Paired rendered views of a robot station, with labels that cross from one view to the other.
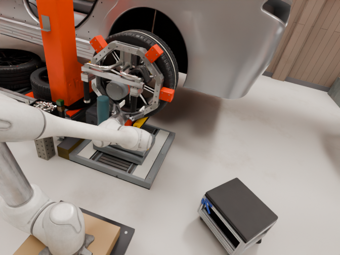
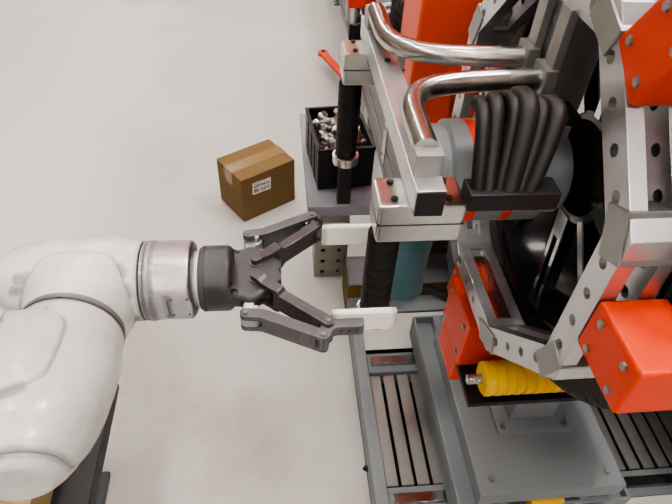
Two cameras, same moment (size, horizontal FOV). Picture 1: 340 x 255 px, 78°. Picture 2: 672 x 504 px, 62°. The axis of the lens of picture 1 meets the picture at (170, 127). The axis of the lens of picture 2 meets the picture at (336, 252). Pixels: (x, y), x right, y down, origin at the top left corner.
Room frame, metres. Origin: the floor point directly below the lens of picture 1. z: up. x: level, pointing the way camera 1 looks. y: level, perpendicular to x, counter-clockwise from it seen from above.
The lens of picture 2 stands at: (0.98, -0.16, 1.30)
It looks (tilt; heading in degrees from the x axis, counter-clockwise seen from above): 44 degrees down; 72
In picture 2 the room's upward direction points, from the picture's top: 4 degrees clockwise
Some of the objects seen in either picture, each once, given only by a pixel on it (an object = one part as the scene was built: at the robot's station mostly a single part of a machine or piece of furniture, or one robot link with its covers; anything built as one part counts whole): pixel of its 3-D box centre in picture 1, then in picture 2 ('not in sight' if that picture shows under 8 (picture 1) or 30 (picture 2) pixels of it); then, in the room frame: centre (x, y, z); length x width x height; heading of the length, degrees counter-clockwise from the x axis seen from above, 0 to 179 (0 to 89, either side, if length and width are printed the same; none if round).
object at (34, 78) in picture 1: (67, 85); not in sight; (2.03, 1.20, 0.39); 0.66 x 0.66 x 0.24
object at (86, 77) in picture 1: (88, 75); (372, 61); (1.25, 0.59, 0.93); 0.09 x 0.05 x 0.05; 170
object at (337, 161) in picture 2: (86, 91); (347, 121); (1.22, 0.59, 0.83); 0.04 x 0.04 x 0.16
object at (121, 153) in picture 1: (125, 142); (504, 404); (1.60, 0.40, 0.13); 0.50 x 0.36 x 0.10; 80
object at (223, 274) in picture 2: (122, 117); (240, 277); (1.01, 0.28, 0.83); 0.09 x 0.08 x 0.07; 170
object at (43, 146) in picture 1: (43, 137); (330, 216); (1.34, 1.06, 0.21); 0.10 x 0.10 x 0.42; 80
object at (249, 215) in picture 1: (232, 217); not in sight; (0.98, -0.60, 0.17); 0.43 x 0.36 x 0.34; 40
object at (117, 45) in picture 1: (126, 82); (528, 169); (1.43, 0.38, 0.85); 0.54 x 0.07 x 0.54; 80
